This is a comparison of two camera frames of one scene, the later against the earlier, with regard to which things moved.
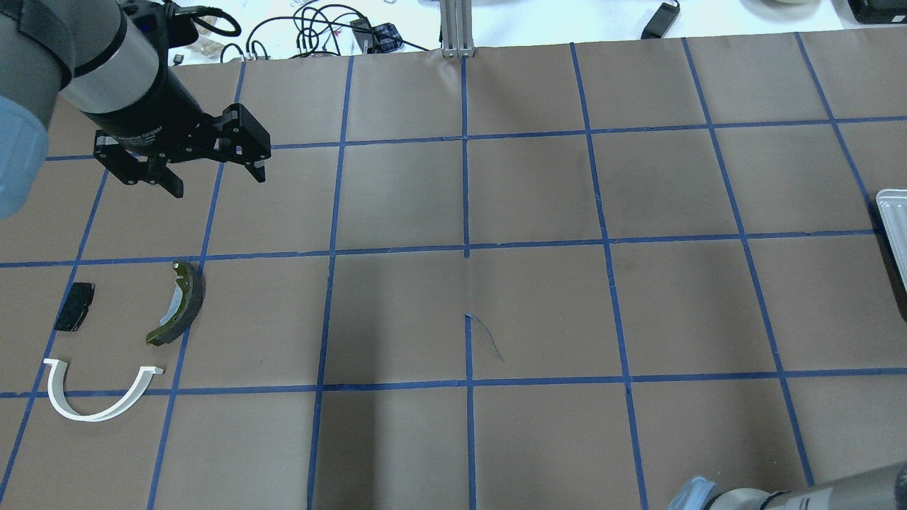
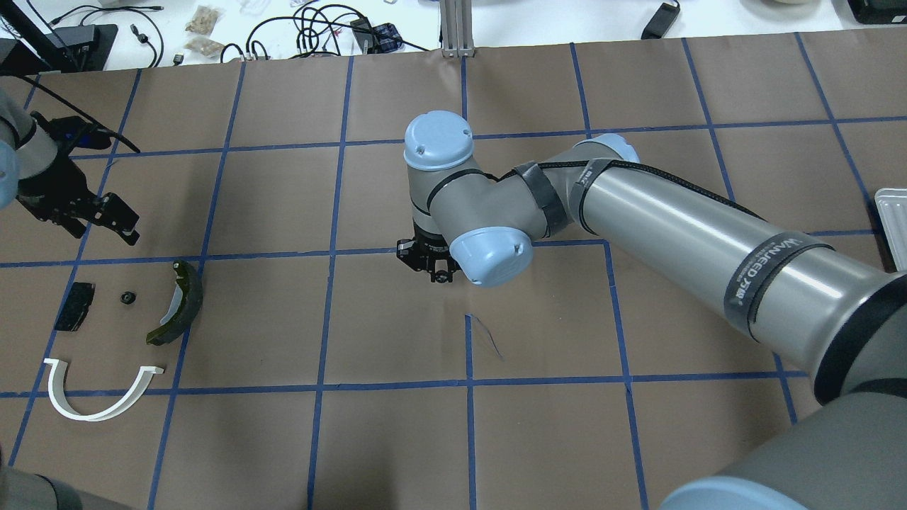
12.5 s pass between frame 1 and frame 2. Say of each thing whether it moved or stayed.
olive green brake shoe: stayed
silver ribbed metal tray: stayed
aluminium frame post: stayed
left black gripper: moved
